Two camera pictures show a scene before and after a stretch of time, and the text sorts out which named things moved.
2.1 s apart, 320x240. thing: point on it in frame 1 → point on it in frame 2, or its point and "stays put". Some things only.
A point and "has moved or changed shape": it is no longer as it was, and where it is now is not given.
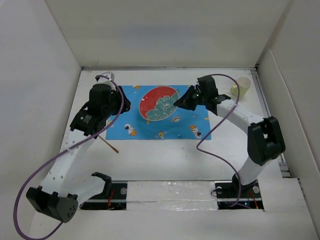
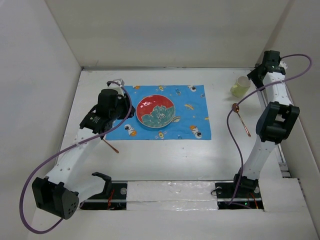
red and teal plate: x=157 y=103 has moved or changed shape
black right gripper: x=184 y=101 → x=253 y=75
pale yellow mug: x=244 y=82 stays put
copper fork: x=109 y=145 stays put
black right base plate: x=227 y=194 stays put
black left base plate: x=114 y=197 stays put
